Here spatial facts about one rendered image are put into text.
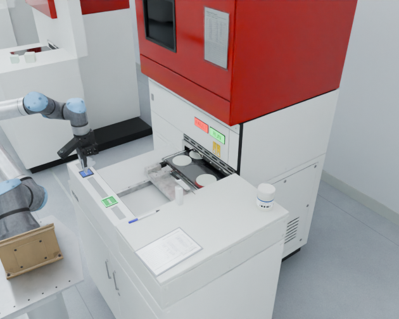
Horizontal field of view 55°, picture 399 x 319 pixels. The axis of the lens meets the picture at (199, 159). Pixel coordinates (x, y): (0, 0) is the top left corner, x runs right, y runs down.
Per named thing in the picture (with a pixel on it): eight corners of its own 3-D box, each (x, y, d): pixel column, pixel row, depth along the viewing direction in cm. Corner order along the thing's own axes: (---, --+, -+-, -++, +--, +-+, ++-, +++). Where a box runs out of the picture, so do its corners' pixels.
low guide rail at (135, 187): (190, 166, 212) (190, 161, 210) (192, 168, 210) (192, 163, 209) (106, 200, 187) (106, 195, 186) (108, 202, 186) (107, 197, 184)
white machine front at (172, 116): (155, 130, 246) (151, 70, 224) (238, 194, 191) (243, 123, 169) (151, 131, 245) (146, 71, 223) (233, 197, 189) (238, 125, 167)
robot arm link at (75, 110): (69, 95, 166) (87, 97, 165) (73, 118, 172) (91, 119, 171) (60, 103, 159) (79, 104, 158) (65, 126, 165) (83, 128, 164)
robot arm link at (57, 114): (36, 96, 161) (60, 98, 159) (50, 102, 172) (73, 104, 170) (33, 114, 160) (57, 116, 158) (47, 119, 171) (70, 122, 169)
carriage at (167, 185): (158, 170, 203) (157, 166, 202) (197, 206, 178) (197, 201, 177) (144, 175, 199) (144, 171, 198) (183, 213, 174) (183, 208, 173)
